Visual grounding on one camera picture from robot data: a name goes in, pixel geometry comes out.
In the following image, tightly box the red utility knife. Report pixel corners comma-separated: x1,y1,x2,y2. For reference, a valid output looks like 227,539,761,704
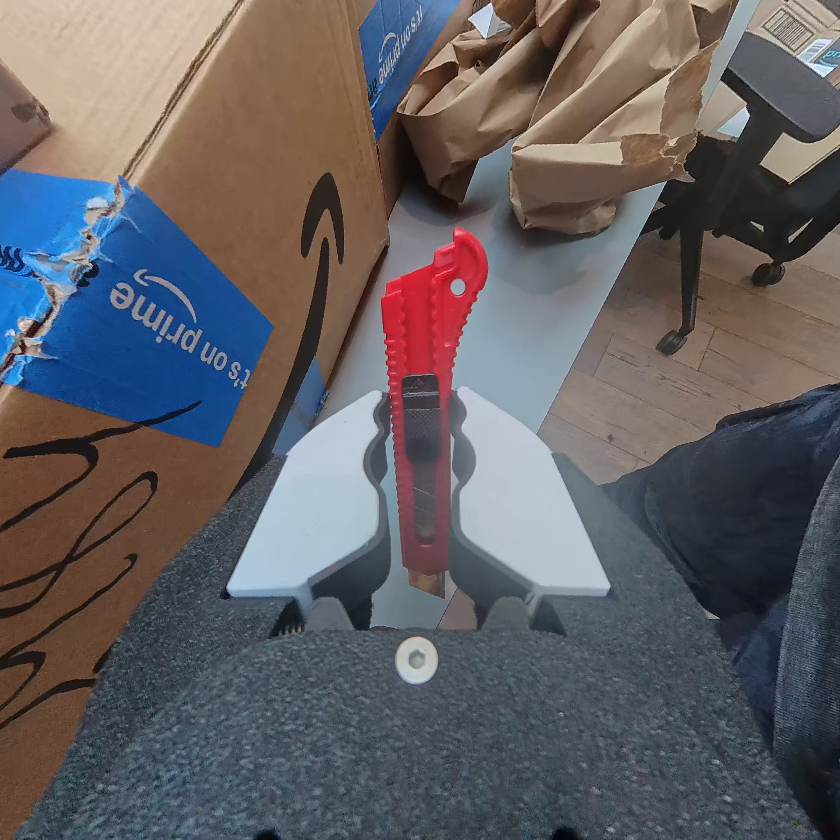
381,227,490,599

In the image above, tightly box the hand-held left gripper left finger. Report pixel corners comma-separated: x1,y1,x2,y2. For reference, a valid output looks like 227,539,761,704
225,390,396,613

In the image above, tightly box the black office chair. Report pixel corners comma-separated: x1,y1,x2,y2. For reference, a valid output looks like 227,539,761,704
640,29,840,357

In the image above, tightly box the flattened cardboard box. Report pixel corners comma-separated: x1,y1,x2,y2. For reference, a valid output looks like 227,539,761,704
696,0,840,185

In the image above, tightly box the cardboard box with shipping labels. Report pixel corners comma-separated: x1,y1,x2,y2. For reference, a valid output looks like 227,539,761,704
354,0,462,219

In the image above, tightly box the large cardboard box blue tape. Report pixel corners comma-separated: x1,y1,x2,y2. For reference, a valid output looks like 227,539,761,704
0,0,392,834

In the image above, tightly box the dark brown cardboard box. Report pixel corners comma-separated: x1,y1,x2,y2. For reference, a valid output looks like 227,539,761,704
0,59,53,173

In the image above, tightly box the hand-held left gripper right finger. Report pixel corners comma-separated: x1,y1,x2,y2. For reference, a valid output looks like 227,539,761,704
448,386,613,613

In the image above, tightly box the person's dark clothing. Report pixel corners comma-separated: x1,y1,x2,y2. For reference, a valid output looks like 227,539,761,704
600,384,840,836

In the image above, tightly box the crumpled brown packing paper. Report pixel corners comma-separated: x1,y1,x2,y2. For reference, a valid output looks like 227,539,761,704
397,0,739,236

